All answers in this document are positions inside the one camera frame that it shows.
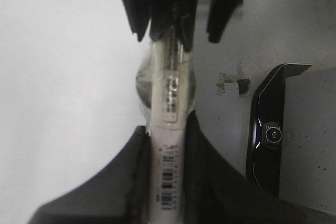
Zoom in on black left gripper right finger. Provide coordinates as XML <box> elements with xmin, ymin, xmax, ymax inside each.
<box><xmin>183</xmin><ymin>112</ymin><xmax>335</xmax><ymax>223</ymax></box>

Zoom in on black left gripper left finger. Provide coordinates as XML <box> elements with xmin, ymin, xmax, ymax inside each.
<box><xmin>29</xmin><ymin>126</ymin><xmax>151</xmax><ymax>223</ymax></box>

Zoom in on white marker with black cap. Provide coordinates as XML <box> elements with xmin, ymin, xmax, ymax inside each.
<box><xmin>135</xmin><ymin>0</ymin><xmax>198</xmax><ymax>224</ymax></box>

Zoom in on torn tape scraps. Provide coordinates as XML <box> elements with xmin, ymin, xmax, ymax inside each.
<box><xmin>216</xmin><ymin>62</ymin><xmax>251</xmax><ymax>98</ymax></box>

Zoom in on black robot head with camera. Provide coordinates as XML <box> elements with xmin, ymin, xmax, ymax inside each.
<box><xmin>246</xmin><ymin>63</ymin><xmax>311</xmax><ymax>197</ymax></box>

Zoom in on white whiteboard with aluminium frame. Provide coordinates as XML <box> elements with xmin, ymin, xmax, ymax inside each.
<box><xmin>1</xmin><ymin>0</ymin><xmax>147</xmax><ymax>209</ymax></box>

